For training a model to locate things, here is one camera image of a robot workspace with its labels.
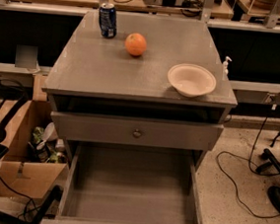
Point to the orange fruit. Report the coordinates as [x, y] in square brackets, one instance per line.
[135, 44]

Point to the blue soda can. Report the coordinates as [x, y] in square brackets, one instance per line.
[107, 18]

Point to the grey top drawer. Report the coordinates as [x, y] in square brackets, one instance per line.
[136, 131]

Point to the cardboard box with trash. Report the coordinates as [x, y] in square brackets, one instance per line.
[17, 168]

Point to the black stand left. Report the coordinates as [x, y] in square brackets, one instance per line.
[0, 156]

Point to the grey drawer cabinet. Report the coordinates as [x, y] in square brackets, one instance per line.
[97, 75]

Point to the grey drawer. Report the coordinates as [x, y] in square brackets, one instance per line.
[111, 184]
[136, 131]

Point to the white paper bowl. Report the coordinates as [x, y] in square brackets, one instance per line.
[191, 80]

